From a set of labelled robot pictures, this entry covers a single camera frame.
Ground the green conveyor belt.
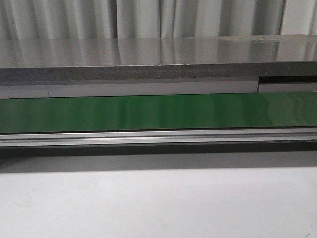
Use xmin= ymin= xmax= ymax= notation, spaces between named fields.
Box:
xmin=0 ymin=92 xmax=317 ymax=134

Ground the grey stone countertop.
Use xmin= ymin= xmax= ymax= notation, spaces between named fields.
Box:
xmin=0 ymin=35 xmax=317 ymax=84

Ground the grey cabinet front panel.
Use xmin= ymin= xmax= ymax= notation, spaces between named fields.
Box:
xmin=0 ymin=76 xmax=259 ymax=99

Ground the grey cabinet drawer right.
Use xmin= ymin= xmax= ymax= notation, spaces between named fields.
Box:
xmin=257 ymin=75 xmax=317 ymax=93

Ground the white pleated curtain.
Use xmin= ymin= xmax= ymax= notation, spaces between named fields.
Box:
xmin=0 ymin=0 xmax=317 ymax=39

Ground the aluminium conveyor side rail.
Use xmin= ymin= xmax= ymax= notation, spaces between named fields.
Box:
xmin=0 ymin=127 xmax=317 ymax=148

